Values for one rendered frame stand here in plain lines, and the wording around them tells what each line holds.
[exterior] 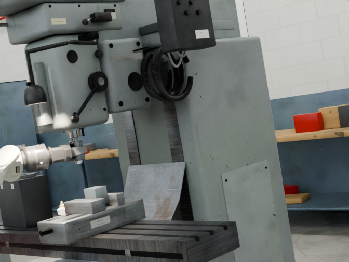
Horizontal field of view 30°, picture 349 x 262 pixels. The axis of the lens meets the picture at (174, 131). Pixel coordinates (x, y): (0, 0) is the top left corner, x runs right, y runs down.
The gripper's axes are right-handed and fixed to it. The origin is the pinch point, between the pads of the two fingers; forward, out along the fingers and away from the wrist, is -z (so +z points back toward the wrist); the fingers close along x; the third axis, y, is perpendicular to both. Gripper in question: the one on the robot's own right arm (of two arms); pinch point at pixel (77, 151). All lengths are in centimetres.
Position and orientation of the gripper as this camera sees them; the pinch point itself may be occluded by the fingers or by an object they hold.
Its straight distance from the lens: 230.2
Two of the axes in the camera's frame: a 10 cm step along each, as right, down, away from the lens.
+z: -9.2, 1.6, -3.5
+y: 1.6, 9.9, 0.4
